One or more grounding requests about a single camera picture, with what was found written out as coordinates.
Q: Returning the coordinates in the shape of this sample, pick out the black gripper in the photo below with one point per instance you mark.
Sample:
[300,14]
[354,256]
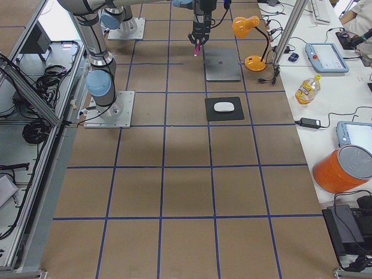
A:
[200,25]

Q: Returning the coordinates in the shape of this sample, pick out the pink marker pen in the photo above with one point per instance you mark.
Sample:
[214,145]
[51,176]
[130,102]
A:
[197,48]

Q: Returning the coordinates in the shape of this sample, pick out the white computer mouse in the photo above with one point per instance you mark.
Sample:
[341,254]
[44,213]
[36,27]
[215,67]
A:
[223,107]

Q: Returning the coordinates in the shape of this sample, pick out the silver laptop notebook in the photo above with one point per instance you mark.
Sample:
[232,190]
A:
[221,65]

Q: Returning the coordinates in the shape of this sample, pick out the black mousepad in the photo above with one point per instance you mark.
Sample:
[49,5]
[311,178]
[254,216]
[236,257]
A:
[211,115]

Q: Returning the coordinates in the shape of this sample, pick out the small blue checkered pouch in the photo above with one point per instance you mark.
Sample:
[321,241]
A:
[293,57]

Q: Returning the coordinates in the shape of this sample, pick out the yellow drink bottle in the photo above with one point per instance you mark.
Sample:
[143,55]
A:
[308,90]

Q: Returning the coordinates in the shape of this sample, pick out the white keyboard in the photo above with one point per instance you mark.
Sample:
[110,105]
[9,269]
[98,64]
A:
[320,13]

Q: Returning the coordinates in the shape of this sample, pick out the blue teach pendant far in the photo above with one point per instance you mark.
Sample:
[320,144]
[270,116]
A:
[325,58]

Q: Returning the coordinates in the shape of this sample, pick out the blue teach pendant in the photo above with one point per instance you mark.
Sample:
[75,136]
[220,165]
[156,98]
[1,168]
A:
[354,133]
[325,58]

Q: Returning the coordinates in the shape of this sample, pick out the black power adapter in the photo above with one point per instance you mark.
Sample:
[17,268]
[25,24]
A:
[309,123]

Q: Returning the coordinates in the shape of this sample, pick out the black monitor on side bench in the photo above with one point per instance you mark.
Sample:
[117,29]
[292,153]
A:
[38,43]

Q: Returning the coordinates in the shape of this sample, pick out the person in white shirt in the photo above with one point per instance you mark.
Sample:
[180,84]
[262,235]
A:
[358,19]

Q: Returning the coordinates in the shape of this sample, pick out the blue teach pendant near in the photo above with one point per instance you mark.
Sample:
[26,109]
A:
[354,133]

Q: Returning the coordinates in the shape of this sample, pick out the orange cylinder container grey lid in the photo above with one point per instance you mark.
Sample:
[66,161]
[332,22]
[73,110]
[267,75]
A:
[344,169]

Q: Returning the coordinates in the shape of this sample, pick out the black equipment box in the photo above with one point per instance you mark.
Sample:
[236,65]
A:
[350,231]

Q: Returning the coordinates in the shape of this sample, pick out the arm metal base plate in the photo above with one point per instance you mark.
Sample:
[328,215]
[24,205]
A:
[118,115]
[132,29]

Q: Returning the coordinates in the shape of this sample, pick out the aluminium frame post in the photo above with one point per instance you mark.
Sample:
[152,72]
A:
[294,17]

